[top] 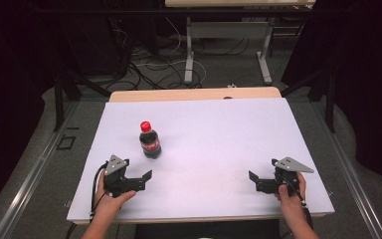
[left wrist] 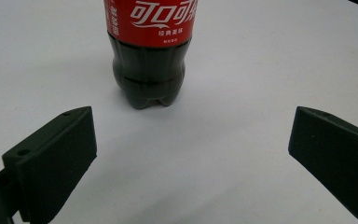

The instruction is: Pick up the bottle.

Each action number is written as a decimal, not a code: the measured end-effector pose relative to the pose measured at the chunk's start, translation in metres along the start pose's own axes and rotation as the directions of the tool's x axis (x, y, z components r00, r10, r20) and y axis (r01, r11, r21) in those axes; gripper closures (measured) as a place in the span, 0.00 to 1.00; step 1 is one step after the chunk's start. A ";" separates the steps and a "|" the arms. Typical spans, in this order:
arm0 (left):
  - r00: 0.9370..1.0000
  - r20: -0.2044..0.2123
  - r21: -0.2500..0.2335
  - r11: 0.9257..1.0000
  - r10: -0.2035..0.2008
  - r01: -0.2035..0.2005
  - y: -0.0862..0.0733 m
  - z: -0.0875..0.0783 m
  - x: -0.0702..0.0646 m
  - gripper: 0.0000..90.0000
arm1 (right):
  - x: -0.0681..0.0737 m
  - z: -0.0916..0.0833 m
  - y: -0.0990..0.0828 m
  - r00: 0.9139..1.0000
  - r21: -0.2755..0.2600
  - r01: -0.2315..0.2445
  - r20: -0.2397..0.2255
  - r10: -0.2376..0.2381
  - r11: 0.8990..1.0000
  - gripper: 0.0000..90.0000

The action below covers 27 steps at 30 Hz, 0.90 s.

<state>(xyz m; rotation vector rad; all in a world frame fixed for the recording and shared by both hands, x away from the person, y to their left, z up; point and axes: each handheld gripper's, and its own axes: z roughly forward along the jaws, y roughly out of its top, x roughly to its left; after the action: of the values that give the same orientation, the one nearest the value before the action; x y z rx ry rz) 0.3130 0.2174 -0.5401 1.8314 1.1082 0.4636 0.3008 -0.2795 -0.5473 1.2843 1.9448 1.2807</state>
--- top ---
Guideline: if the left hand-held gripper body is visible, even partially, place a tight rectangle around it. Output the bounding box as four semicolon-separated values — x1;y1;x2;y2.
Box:
102;154;137;198

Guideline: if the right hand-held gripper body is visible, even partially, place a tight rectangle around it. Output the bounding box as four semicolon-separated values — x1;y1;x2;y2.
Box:
271;156;315;194

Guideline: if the cola bottle with red label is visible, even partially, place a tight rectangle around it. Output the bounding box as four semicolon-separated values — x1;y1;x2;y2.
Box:
138;120;162;160

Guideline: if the person's right hand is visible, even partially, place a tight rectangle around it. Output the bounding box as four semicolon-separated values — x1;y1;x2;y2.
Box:
275;171;308;220

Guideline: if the person's left hand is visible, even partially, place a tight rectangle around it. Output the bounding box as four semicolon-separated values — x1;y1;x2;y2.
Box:
94;171;137;216

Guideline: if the white board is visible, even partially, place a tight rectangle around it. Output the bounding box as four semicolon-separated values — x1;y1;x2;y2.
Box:
67;97;335;224

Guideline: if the black metal stand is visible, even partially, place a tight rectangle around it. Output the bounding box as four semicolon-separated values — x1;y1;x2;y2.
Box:
280;64;337;134
53;63;112;132

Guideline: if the wooden table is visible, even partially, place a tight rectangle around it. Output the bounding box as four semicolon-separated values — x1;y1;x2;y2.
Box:
67;87;335;225

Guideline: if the dark curtain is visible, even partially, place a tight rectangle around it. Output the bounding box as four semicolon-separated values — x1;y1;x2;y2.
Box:
0;0;63;222
281;0;382;191

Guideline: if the white-framed desk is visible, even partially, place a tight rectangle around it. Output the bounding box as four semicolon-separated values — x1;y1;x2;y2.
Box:
164;0;316;86

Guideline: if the thick black gripper cable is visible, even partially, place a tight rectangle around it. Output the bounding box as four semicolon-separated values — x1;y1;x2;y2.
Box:
89;160;109;224

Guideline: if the black cable with white tie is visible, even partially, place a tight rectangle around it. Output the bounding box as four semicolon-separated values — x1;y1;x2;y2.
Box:
285;178;314;232

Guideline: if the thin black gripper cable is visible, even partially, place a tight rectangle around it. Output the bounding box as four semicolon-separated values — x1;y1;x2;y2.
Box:
93;191;108;213

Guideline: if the aluminium rail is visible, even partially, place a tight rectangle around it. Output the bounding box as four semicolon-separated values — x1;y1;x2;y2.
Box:
0;101;81;239
311;99;382;239

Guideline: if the tangle of black cables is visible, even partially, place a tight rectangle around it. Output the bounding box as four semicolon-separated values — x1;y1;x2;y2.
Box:
110;16;203;92

